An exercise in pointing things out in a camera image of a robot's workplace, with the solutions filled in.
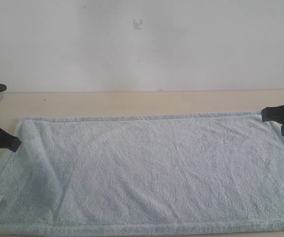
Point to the light blue terry towel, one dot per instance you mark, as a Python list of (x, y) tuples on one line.
[(151, 175)]

